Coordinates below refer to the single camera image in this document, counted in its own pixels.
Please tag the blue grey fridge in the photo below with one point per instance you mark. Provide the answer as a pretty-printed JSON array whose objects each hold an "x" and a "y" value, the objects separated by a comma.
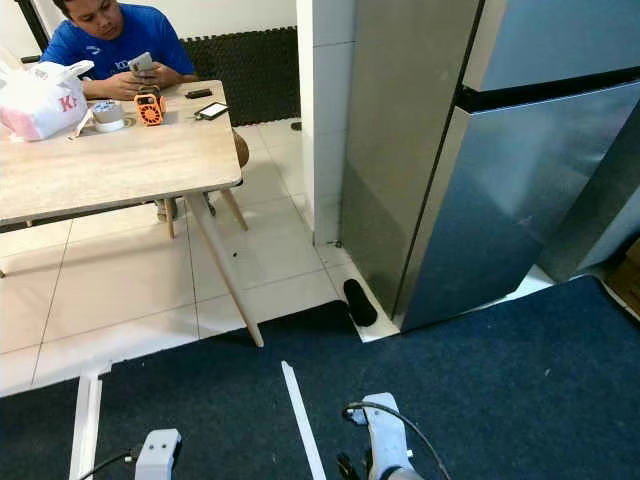
[{"x": 510, "y": 190}]

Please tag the white floor strip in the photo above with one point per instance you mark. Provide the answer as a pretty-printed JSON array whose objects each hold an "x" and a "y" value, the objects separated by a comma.
[
  {"x": 303, "y": 420},
  {"x": 84, "y": 430}
]

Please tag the black slipper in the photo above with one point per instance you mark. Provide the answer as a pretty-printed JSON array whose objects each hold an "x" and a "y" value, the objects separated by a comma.
[{"x": 360, "y": 303}]

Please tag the dark blue carpet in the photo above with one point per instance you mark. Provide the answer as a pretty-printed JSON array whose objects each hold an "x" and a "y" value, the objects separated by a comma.
[{"x": 510, "y": 390}]

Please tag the white chair with wooden legs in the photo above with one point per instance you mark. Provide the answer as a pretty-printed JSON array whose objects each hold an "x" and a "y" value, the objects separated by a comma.
[{"x": 235, "y": 210}]

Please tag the brown cardboard box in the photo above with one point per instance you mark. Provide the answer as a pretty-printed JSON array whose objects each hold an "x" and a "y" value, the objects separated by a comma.
[{"x": 625, "y": 280}]

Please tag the light wooden table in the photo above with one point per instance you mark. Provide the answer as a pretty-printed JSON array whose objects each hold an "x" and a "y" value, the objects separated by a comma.
[{"x": 120, "y": 165}]

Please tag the smartphone with white screen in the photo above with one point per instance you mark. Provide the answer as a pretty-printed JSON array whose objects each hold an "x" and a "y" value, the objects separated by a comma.
[{"x": 212, "y": 111}]

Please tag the small black phone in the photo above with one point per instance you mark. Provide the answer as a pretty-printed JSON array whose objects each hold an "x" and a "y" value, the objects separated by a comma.
[{"x": 199, "y": 94}]

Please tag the white plastic KFC bag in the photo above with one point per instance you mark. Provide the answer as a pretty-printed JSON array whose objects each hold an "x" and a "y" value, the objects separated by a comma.
[{"x": 35, "y": 110}]

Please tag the grey smartphone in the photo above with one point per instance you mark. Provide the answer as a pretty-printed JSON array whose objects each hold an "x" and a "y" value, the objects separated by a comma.
[{"x": 141, "y": 64}]

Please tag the man in blue shirt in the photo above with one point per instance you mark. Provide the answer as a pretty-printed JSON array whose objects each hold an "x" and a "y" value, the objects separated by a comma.
[{"x": 110, "y": 45}]

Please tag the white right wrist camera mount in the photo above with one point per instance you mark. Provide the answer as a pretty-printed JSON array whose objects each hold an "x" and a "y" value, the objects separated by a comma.
[{"x": 385, "y": 430}]

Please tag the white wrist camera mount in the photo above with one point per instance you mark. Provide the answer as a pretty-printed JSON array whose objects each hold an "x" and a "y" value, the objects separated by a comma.
[
  {"x": 158, "y": 455},
  {"x": 385, "y": 430}
]

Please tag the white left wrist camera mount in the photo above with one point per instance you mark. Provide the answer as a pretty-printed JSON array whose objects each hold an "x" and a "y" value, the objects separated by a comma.
[{"x": 158, "y": 455}]

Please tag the black foam wall panel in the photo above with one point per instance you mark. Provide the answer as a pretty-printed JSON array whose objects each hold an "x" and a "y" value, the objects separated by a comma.
[{"x": 250, "y": 75}]

